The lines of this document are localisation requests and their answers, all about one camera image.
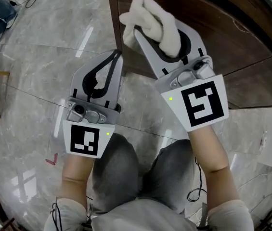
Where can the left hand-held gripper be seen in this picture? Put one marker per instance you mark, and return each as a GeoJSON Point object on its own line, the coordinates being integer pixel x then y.
{"type": "Point", "coordinates": [85, 141]}

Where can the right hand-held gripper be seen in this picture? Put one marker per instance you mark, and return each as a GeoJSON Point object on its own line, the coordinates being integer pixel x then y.
{"type": "Point", "coordinates": [198, 105]}

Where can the person's left forearm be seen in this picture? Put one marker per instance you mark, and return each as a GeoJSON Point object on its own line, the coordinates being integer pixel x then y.
{"type": "Point", "coordinates": [76, 177]}

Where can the white rectangular box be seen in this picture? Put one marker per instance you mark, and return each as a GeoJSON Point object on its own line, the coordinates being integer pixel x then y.
{"type": "Point", "coordinates": [270, 141]}

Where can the person's grey trousers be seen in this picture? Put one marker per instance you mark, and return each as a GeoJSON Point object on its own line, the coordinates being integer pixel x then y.
{"type": "Point", "coordinates": [116, 172]}

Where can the person's right forearm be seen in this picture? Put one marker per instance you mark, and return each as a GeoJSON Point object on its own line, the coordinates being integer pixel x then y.
{"type": "Point", "coordinates": [212, 157]}

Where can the dark vanity cabinet black top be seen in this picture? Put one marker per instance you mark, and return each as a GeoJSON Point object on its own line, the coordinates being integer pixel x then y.
{"type": "Point", "coordinates": [112, 13]}

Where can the person's white shirt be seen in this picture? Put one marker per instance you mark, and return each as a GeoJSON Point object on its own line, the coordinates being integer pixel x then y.
{"type": "Point", "coordinates": [150, 218]}

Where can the white fluffy cloth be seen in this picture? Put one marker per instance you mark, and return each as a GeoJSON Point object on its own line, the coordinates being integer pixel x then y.
{"type": "Point", "coordinates": [155, 20]}

